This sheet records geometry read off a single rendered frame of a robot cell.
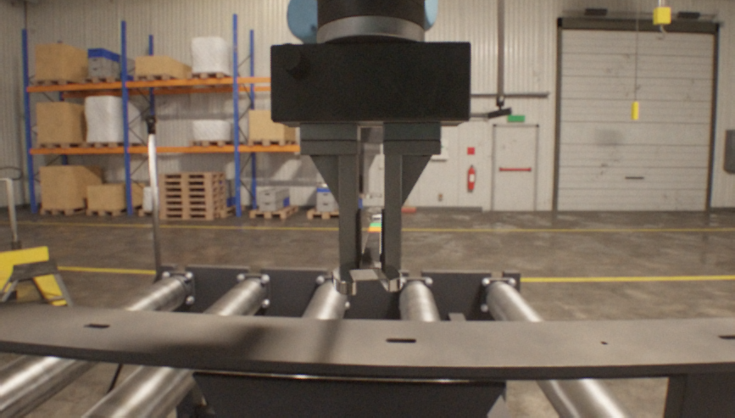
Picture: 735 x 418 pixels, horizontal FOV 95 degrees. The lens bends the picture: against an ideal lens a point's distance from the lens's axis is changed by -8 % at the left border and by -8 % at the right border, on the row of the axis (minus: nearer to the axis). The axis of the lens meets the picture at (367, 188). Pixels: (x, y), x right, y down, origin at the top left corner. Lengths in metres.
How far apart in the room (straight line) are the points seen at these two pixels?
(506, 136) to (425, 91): 9.56
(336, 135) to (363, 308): 1.19
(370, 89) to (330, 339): 0.25
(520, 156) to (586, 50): 3.10
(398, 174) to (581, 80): 10.45
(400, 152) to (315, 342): 0.21
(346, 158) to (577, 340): 0.29
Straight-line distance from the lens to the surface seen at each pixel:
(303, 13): 0.63
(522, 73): 10.18
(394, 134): 0.25
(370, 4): 0.24
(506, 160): 9.79
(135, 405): 0.85
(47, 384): 1.09
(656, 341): 0.47
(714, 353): 0.47
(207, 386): 0.49
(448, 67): 0.25
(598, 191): 10.79
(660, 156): 11.64
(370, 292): 1.38
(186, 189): 8.75
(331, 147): 0.25
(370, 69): 0.25
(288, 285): 1.42
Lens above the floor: 1.35
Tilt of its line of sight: 5 degrees down
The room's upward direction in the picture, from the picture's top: straight up
